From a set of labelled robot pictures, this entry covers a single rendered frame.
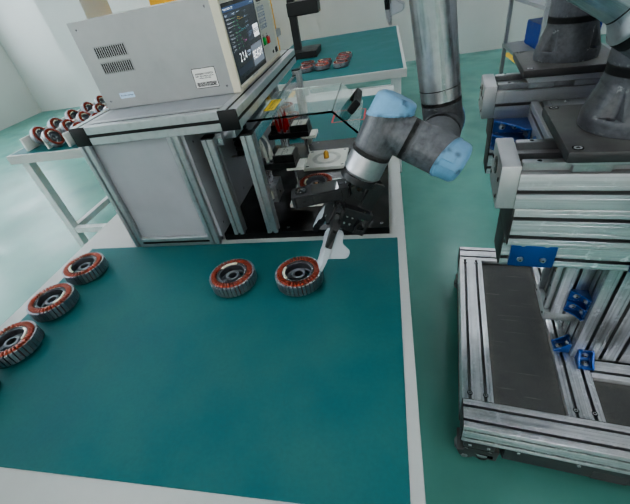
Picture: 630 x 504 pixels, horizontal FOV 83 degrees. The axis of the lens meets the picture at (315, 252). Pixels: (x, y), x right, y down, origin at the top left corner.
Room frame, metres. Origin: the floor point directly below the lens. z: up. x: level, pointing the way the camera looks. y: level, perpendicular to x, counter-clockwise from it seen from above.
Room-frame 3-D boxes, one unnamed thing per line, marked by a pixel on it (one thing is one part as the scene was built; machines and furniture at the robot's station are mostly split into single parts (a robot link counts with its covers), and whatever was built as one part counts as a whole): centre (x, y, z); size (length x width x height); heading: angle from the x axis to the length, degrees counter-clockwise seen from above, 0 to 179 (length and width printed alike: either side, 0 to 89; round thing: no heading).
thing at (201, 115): (1.21, 0.23, 1.09); 0.68 x 0.44 x 0.05; 165
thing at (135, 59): (1.23, 0.23, 1.22); 0.44 x 0.39 x 0.20; 165
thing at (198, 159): (1.20, 0.17, 0.92); 0.66 x 0.01 x 0.30; 165
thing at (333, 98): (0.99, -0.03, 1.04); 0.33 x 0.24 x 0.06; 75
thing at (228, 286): (0.68, 0.21, 0.77); 0.11 x 0.11 x 0.04
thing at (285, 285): (0.64, 0.05, 0.77); 0.11 x 0.11 x 0.04
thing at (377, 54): (3.47, -0.52, 0.38); 1.85 x 1.10 x 0.75; 165
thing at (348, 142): (1.13, -0.06, 0.76); 0.64 x 0.47 x 0.02; 165
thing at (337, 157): (1.24, -0.11, 0.78); 0.15 x 0.15 x 0.01; 75
